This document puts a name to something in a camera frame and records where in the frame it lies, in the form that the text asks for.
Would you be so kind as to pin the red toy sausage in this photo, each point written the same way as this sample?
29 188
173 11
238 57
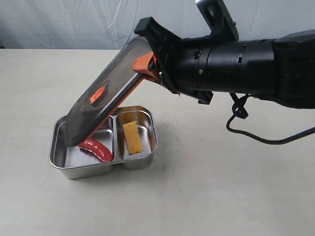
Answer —
97 149

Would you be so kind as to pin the grey fabric backdrop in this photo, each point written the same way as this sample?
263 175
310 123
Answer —
109 24

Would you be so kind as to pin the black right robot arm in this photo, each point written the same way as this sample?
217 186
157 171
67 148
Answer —
279 70

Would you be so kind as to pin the stainless steel lunch box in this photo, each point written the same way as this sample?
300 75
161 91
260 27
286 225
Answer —
107 147

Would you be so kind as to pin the yellow toy cheese wedge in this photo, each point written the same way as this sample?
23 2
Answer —
132 137

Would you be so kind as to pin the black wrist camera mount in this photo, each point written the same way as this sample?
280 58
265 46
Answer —
217 17

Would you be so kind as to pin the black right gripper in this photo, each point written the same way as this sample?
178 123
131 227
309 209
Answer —
160 65

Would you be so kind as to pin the dark transparent container lid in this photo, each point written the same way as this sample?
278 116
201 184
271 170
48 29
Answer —
105 94

